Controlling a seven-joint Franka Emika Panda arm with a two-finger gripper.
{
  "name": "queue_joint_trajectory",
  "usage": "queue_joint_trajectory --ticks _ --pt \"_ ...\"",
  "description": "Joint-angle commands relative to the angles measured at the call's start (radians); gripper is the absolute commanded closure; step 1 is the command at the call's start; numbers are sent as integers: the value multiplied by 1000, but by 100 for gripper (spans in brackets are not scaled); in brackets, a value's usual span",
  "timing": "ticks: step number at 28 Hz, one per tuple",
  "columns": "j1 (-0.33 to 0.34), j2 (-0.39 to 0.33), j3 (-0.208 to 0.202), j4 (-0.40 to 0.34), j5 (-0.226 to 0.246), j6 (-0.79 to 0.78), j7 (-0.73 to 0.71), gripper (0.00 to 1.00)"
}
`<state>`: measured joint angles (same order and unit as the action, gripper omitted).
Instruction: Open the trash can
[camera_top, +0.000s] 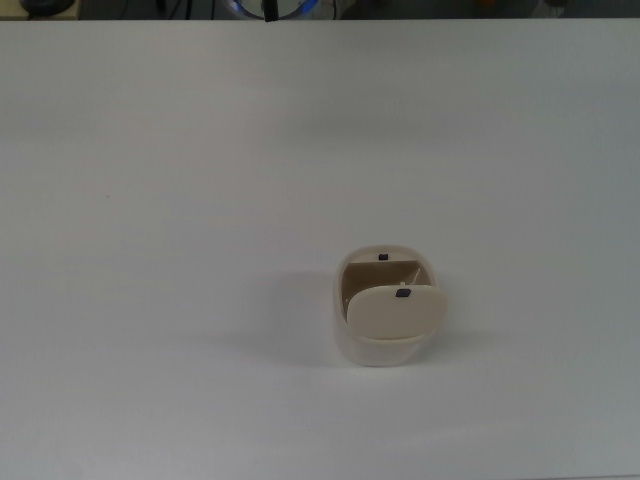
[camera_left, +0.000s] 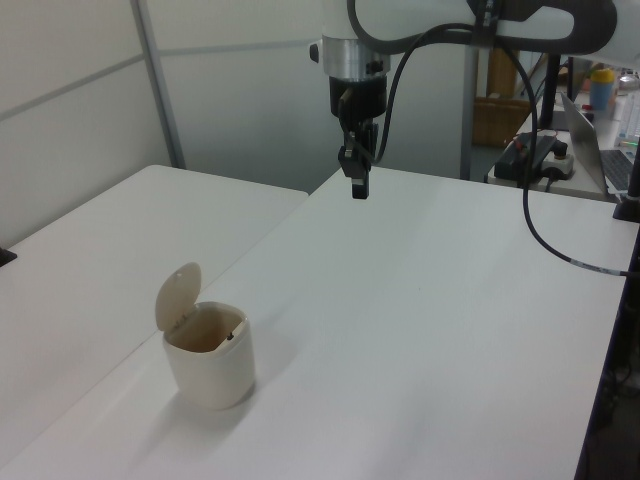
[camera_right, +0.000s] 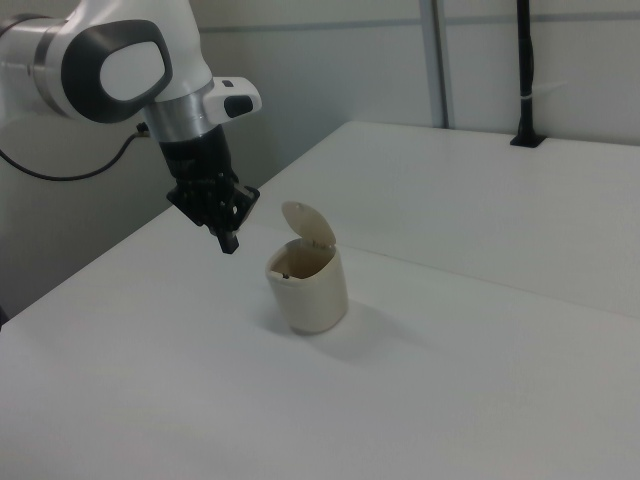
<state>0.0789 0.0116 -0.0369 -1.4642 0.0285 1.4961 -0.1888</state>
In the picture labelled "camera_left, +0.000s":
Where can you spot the white emergency stop box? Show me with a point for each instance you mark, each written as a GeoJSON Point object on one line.
{"type": "Point", "coordinates": [559, 159]}

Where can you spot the blue bottle with yellow cap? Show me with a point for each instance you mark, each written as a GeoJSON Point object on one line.
{"type": "Point", "coordinates": [601, 90]}

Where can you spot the black power strip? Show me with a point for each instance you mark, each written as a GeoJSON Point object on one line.
{"type": "Point", "coordinates": [520, 157]}

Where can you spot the brown cardboard box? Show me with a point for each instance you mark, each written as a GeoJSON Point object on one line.
{"type": "Point", "coordinates": [495, 120]}

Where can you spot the beige trash can lid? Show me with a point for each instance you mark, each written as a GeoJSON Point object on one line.
{"type": "Point", "coordinates": [177, 295]}

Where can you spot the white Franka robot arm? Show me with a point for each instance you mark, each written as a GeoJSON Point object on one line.
{"type": "Point", "coordinates": [550, 22]}

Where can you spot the silver laptop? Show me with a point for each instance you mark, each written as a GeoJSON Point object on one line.
{"type": "Point", "coordinates": [587, 145]}

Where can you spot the black monitor stand pole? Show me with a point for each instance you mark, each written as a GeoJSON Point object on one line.
{"type": "Point", "coordinates": [550, 90]}

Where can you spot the small white trash can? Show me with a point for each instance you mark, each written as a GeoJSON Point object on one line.
{"type": "Point", "coordinates": [220, 380]}

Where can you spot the grey aluminium partition post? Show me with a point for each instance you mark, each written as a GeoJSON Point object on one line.
{"type": "Point", "coordinates": [160, 85]}

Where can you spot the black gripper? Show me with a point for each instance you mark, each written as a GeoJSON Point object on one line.
{"type": "Point", "coordinates": [367, 97]}

